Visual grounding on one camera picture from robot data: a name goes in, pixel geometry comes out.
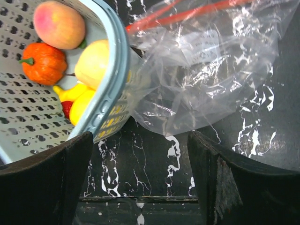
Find yellow lemon fruit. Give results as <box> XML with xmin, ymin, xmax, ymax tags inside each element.
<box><xmin>69</xmin><ymin>89</ymin><xmax>96</xmax><ymax>126</ymax></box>

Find orange pumpkin toy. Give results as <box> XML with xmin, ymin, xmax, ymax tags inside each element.
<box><xmin>19</xmin><ymin>43</ymin><xmax>68</xmax><ymax>86</ymax></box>

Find light blue plastic basket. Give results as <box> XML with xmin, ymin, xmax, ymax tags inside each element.
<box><xmin>0</xmin><ymin>0</ymin><xmax>131</xmax><ymax>164</ymax></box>

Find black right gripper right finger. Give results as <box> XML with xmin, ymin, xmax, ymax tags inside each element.
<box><xmin>187</xmin><ymin>131</ymin><xmax>300</xmax><ymax>225</ymax></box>

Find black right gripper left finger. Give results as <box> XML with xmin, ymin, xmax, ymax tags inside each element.
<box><xmin>0</xmin><ymin>132</ymin><xmax>93</xmax><ymax>225</ymax></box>

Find pink orange peach fruit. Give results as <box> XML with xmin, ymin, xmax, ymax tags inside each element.
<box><xmin>33</xmin><ymin>0</ymin><xmax>86</xmax><ymax>50</ymax></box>

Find red strawberry toy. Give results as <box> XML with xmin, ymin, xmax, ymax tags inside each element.
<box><xmin>61</xmin><ymin>101</ymin><xmax>73</xmax><ymax>119</ymax></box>

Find red zipper clear bag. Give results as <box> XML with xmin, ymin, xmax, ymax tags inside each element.
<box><xmin>127</xmin><ymin>0</ymin><xmax>300</xmax><ymax>136</ymax></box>

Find yellow banana toy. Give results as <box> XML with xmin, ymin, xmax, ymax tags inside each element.
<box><xmin>53</xmin><ymin>83</ymin><xmax>90</xmax><ymax>102</ymax></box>

